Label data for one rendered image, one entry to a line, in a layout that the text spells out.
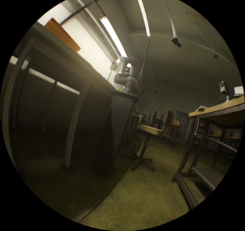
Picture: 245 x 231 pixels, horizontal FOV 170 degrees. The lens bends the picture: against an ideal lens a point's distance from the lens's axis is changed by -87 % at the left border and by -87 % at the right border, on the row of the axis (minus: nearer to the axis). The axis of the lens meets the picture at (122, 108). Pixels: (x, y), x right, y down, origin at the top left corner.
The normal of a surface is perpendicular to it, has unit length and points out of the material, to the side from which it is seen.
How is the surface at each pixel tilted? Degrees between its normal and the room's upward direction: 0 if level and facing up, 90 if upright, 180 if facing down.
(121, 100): 90
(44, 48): 90
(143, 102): 90
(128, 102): 90
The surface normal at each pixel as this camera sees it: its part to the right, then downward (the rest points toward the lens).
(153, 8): -0.31, 0.95
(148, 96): -0.34, -0.19
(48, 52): 0.89, 0.25
